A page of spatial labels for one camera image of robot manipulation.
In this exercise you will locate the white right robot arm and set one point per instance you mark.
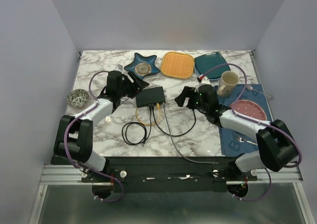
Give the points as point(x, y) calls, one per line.
point(276, 147)

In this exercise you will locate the blue star-shaped dish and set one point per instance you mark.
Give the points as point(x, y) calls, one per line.
point(143, 66)

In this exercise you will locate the small floral patterned bowl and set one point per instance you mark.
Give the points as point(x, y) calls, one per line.
point(77, 98)

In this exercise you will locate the pink dotted plate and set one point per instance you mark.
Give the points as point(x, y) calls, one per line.
point(251, 109)

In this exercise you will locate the metal fork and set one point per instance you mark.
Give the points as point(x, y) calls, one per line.
point(241, 139)

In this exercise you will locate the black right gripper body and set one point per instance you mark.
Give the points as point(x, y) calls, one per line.
point(202, 107)

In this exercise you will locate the teal square plate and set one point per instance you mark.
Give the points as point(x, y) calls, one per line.
point(208, 61)

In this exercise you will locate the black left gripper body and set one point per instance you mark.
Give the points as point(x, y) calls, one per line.
point(128, 88)

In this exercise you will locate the beige ceramic mug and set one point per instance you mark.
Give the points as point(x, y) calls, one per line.
point(227, 83)

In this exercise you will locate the metal spoon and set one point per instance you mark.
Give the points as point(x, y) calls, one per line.
point(250, 88)

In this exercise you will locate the black network switch box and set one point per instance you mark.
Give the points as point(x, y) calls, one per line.
point(151, 96)

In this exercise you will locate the black mounting base plate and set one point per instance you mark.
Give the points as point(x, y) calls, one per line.
point(170, 174)

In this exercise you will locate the orange woven square tray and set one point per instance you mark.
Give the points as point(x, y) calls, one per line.
point(177, 65)

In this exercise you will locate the aluminium rail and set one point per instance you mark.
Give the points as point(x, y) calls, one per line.
point(68, 175)

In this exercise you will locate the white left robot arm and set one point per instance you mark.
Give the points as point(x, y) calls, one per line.
point(74, 139)

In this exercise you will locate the blue cloth placemat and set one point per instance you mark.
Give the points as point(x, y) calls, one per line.
point(231, 147)

